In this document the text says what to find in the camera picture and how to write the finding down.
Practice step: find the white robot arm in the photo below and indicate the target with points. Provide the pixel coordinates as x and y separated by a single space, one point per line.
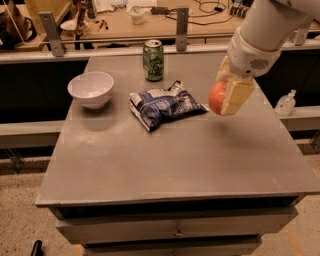
256 46

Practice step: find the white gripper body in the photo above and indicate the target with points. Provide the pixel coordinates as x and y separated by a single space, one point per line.
247 59

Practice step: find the white cup on desk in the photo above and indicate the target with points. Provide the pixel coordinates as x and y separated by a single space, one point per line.
137 15

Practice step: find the black object on floor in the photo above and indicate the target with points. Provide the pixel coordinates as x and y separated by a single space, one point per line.
37 249

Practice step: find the grey power strip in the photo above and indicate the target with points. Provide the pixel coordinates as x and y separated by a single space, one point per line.
240 12

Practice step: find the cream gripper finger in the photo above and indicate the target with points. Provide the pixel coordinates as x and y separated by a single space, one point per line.
237 93
223 73

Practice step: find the white bowl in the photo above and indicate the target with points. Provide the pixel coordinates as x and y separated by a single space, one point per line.
91 89

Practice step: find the white plate on desk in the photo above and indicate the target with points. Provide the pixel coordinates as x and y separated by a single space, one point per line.
69 26

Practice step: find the blue chip bag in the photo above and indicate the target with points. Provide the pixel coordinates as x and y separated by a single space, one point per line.
156 106

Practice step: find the metal rail with brackets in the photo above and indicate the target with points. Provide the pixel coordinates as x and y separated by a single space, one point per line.
217 29

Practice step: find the green soda can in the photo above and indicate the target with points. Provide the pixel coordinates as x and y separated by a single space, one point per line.
153 60

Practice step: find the clear sanitizer bottle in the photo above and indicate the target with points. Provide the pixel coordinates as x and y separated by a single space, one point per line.
286 104

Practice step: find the grey table drawer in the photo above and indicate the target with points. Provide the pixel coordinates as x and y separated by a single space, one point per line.
126 228

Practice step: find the orange red apple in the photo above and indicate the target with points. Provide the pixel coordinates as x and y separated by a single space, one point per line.
217 96

